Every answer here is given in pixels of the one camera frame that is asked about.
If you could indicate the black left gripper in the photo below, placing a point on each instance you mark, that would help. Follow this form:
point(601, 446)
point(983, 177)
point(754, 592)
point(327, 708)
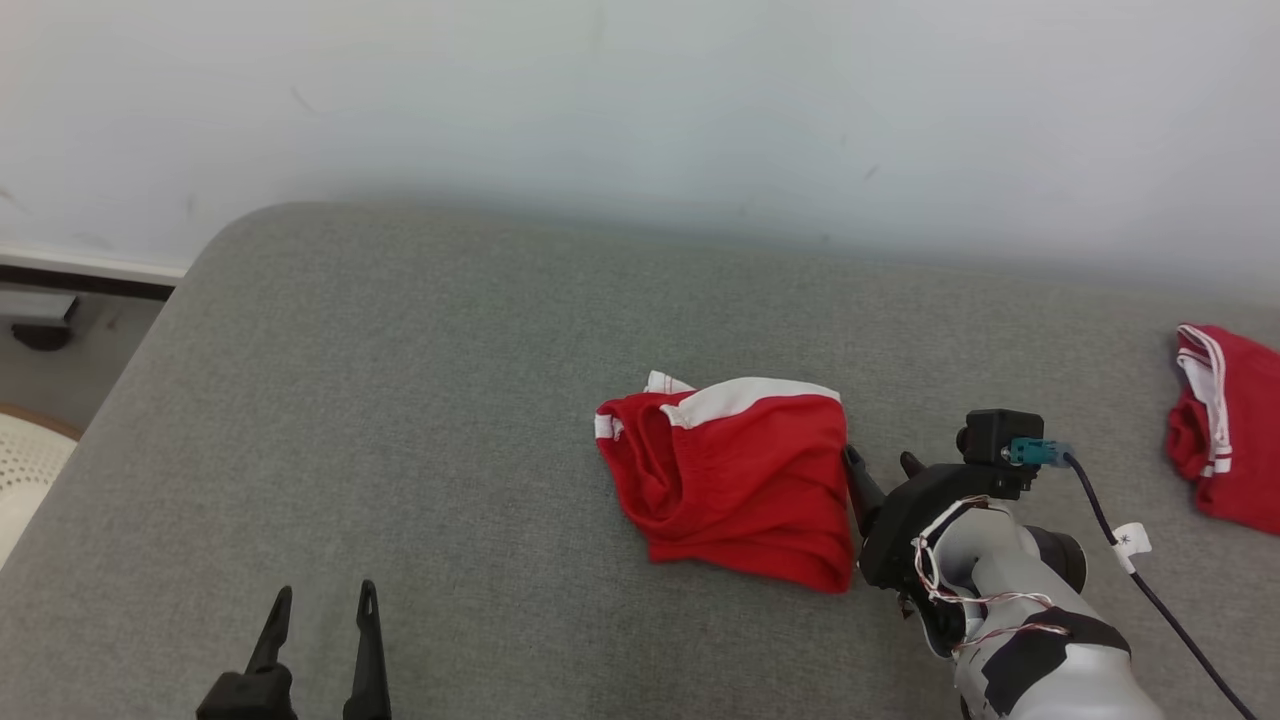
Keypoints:
point(245, 698)

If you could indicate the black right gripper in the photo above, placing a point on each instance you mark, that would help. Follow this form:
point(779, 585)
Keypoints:
point(900, 530)

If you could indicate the red garment plain white band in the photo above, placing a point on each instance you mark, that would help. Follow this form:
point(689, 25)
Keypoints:
point(740, 480)

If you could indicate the red garment striped white trim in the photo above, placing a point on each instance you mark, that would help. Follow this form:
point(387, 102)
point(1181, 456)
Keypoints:
point(1245, 430)

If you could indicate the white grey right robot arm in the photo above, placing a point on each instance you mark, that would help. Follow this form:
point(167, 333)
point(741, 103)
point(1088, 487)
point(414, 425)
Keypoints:
point(1050, 670)

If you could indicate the cream perforated laundry basket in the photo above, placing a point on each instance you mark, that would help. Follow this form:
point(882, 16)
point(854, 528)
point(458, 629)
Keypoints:
point(25, 470)

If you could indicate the grey black floor fixture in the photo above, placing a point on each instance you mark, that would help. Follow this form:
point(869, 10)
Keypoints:
point(40, 320)

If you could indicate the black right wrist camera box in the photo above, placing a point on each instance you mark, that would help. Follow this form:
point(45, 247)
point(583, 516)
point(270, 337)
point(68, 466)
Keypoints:
point(995, 435)

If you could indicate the teal right camera connector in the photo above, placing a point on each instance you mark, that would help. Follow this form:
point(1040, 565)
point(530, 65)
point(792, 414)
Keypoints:
point(1035, 452)

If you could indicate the white black wall baseboard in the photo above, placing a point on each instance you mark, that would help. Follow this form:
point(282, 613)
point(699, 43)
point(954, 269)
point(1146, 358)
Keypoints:
point(80, 272)

